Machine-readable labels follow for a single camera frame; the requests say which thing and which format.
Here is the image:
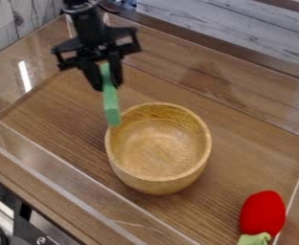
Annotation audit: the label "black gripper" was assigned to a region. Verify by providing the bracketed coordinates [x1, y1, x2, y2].
[50, 4, 140, 91]

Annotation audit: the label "green rectangular block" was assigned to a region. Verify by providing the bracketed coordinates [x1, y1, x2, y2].
[100, 63, 121, 126]

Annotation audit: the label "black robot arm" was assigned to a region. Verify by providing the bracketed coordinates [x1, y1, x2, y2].
[50, 0, 140, 91]

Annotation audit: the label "brown wooden bowl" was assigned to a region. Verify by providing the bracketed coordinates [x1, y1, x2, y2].
[104, 102, 212, 195]

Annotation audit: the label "clear acrylic tray walls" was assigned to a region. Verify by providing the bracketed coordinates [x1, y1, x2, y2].
[0, 19, 299, 245]

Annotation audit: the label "black metal table leg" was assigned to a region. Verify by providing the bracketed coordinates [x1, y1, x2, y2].
[13, 203, 60, 245]

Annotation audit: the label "red plush strawberry toy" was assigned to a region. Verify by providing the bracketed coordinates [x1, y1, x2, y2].
[236, 190, 286, 245]

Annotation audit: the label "clear acrylic corner bracket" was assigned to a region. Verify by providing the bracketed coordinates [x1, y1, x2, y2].
[65, 12, 110, 38]

